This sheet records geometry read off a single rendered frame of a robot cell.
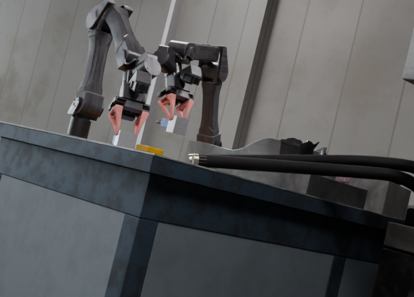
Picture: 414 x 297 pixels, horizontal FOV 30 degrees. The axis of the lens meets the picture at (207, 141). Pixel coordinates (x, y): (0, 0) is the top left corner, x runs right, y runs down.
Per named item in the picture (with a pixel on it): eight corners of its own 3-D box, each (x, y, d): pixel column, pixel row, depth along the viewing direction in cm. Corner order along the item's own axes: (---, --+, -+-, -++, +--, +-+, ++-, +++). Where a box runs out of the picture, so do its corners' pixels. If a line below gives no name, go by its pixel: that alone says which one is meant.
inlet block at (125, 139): (105, 148, 218) (109, 129, 218) (121, 152, 219) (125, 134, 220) (115, 149, 205) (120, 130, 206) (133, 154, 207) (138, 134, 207)
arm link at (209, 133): (211, 154, 276) (217, 65, 267) (195, 151, 279) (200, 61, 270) (219, 151, 281) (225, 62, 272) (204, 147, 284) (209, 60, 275)
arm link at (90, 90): (100, 117, 234) (119, 15, 239) (81, 111, 230) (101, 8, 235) (90, 118, 239) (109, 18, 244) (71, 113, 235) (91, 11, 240)
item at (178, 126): (148, 127, 247) (152, 111, 247) (160, 131, 250) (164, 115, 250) (172, 132, 237) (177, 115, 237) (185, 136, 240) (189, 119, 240)
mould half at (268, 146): (182, 167, 237) (192, 125, 238) (239, 182, 255) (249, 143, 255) (305, 195, 200) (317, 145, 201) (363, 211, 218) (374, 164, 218)
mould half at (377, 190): (238, 182, 259) (246, 151, 260) (270, 191, 282) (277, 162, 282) (381, 216, 234) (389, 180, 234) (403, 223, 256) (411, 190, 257)
